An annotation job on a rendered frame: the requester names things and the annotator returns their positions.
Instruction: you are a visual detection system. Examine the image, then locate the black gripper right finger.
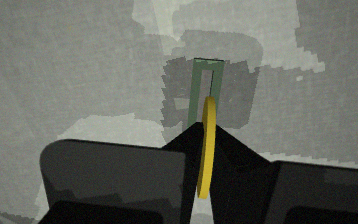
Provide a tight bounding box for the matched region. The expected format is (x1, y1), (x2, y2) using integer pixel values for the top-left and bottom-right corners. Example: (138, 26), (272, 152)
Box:
(209, 124), (358, 224)

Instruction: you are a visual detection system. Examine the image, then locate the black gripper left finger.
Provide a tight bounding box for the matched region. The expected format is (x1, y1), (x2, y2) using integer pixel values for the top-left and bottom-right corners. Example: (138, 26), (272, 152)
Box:
(39, 122), (204, 224)

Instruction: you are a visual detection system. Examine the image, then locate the gold coin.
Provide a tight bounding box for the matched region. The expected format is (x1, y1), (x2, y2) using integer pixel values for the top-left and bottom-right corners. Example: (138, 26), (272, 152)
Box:
(197, 96), (216, 199)

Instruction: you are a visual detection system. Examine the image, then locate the green rectangular frame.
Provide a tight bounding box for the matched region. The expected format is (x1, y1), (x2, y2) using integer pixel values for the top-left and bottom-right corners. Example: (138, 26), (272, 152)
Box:
(187, 58), (225, 129)

